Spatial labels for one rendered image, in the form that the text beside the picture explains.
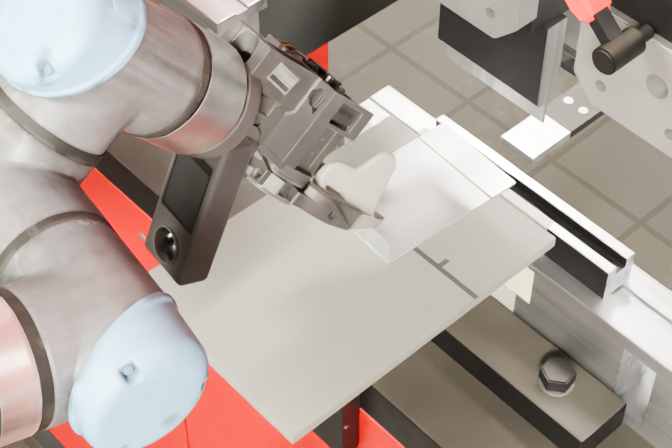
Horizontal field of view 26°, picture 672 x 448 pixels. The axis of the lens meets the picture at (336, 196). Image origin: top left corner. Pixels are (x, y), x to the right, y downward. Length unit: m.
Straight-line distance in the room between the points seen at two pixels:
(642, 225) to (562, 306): 1.37
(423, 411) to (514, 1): 0.36
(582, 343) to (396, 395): 0.15
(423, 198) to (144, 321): 0.44
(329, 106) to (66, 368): 0.29
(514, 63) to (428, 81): 1.65
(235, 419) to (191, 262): 0.53
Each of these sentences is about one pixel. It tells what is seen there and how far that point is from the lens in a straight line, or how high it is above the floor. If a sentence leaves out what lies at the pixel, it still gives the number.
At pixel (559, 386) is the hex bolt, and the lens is 1.12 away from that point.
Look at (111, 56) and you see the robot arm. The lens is 0.77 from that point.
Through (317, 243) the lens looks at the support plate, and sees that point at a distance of 1.09.
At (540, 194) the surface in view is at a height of 1.00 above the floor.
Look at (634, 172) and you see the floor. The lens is 2.57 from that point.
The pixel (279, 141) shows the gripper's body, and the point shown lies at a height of 1.17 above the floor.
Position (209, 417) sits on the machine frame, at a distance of 1.51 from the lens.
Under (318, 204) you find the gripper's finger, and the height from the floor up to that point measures 1.12.
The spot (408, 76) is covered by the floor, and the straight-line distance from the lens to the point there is 2.70.
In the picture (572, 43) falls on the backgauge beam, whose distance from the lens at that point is 1.38.
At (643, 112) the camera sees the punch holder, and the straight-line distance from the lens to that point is 0.92.
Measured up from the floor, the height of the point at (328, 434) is 0.79.
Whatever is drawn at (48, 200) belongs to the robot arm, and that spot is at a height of 1.26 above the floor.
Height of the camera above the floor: 1.82
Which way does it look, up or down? 47 degrees down
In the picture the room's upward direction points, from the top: straight up
